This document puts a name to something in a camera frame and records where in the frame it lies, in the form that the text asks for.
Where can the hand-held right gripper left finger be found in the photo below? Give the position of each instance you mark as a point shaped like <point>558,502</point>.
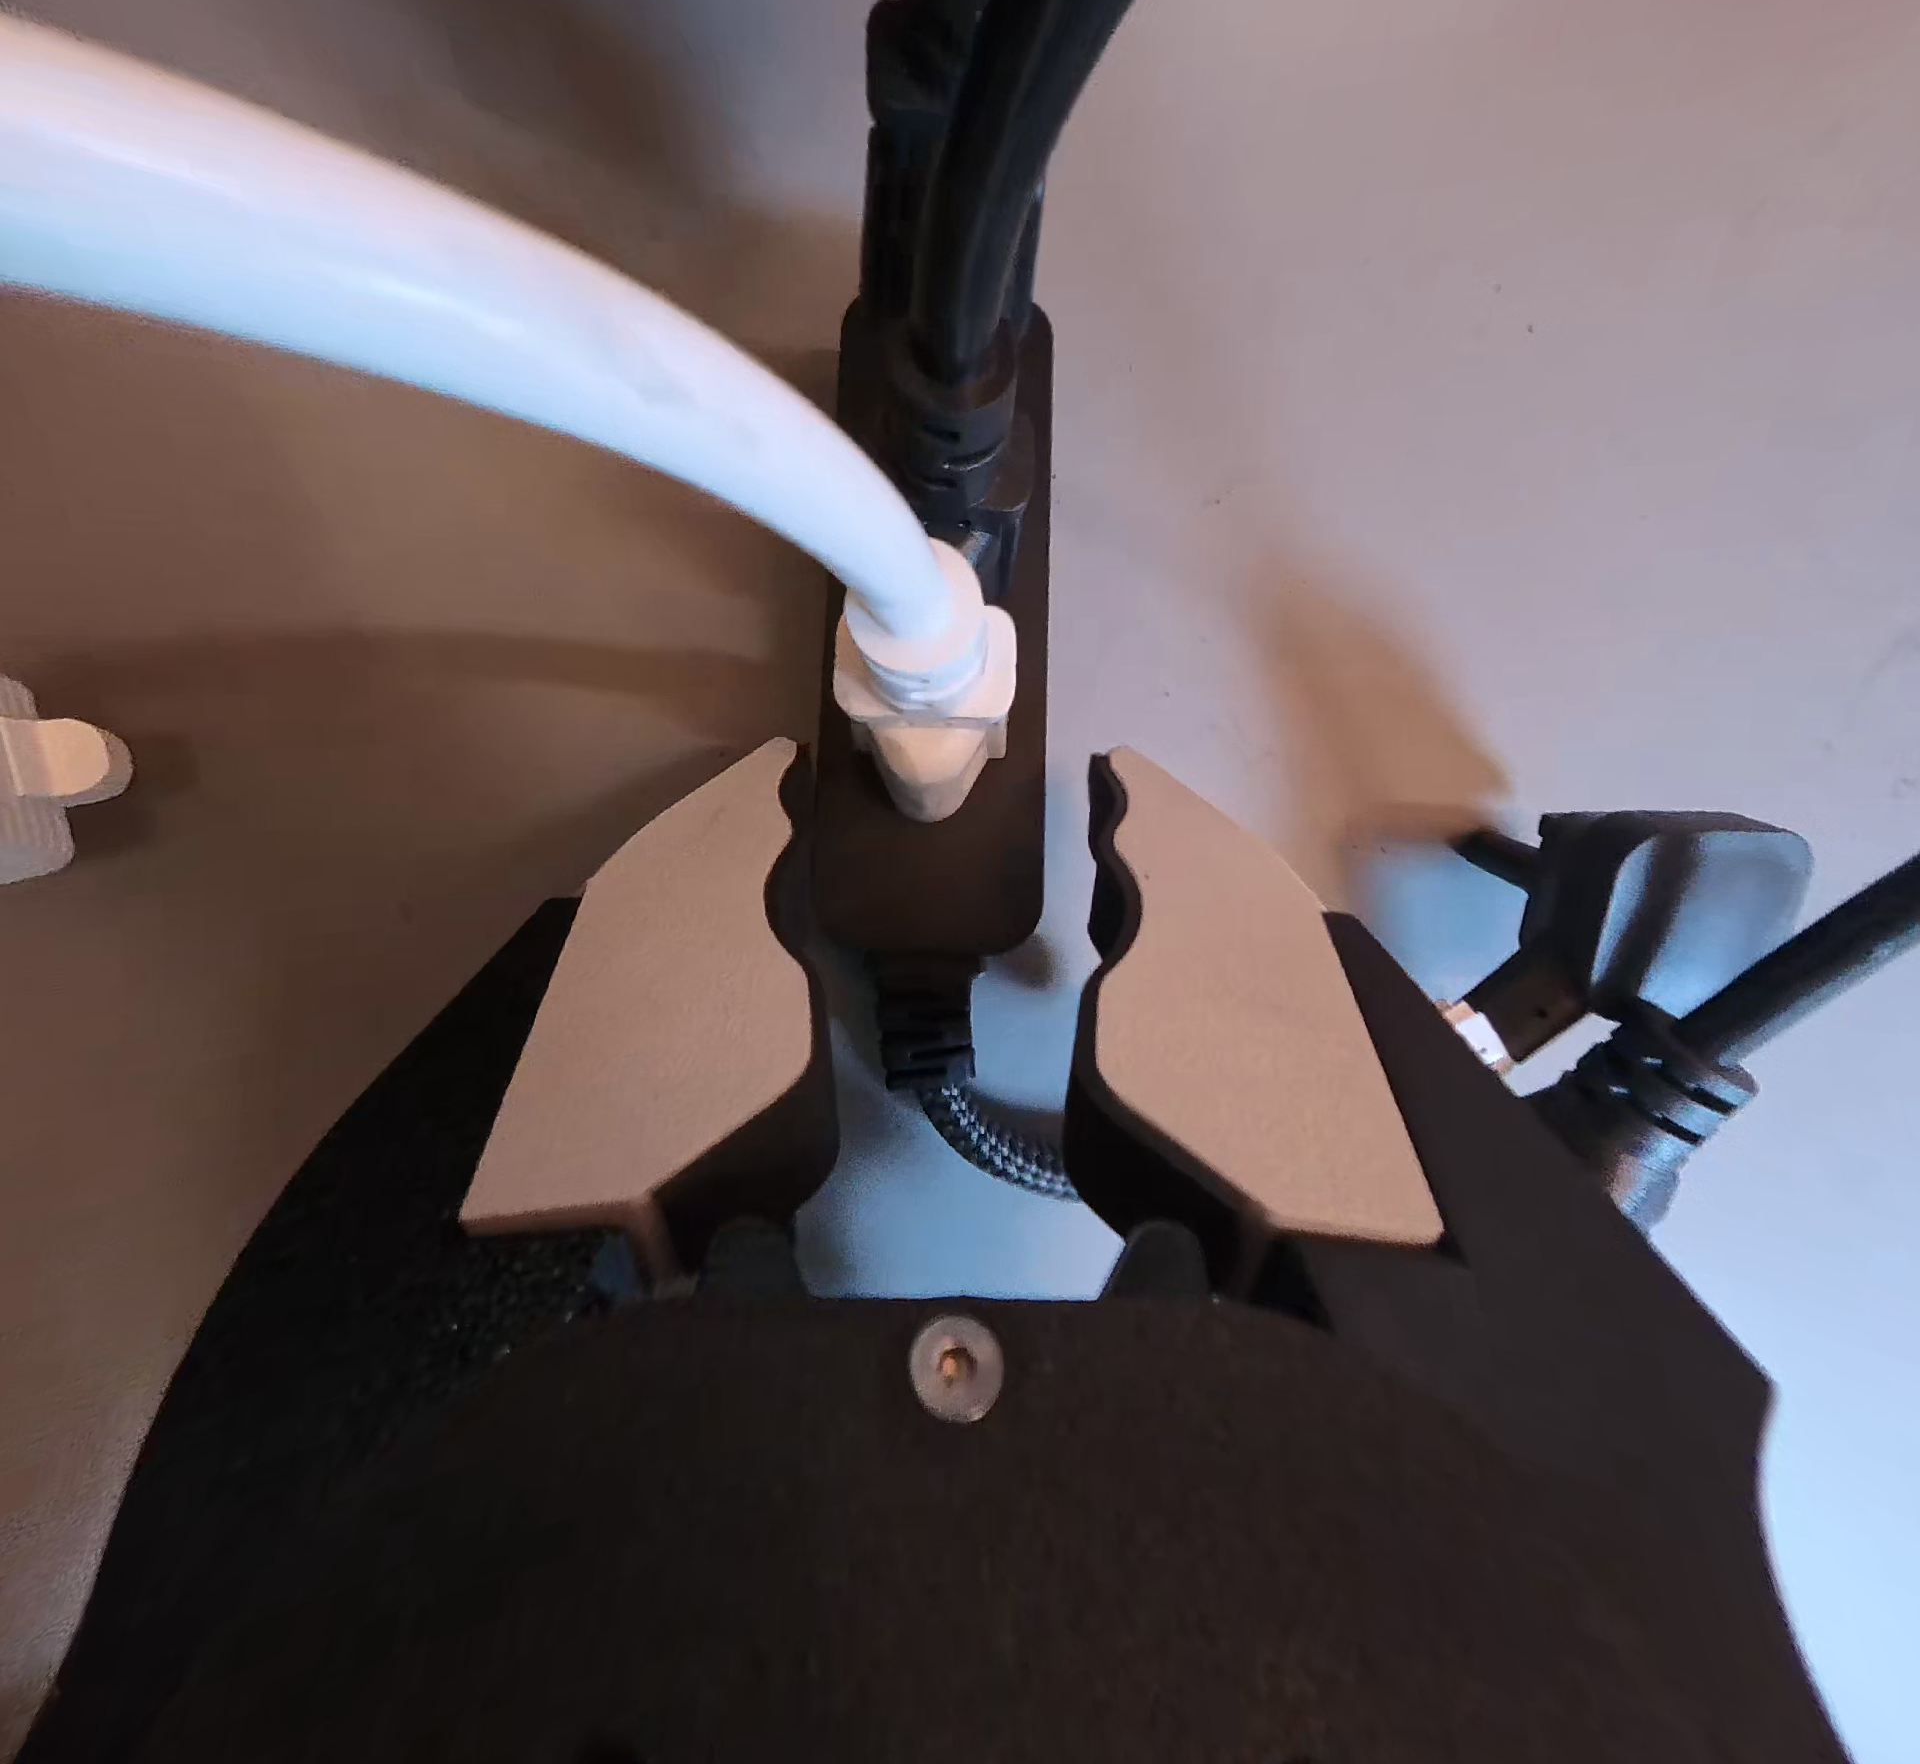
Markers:
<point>659,1013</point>

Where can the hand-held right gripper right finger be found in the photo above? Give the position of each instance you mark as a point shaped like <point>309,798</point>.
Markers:
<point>1258,1028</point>

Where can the black power strip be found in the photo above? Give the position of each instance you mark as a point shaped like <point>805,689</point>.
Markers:
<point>928,878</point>

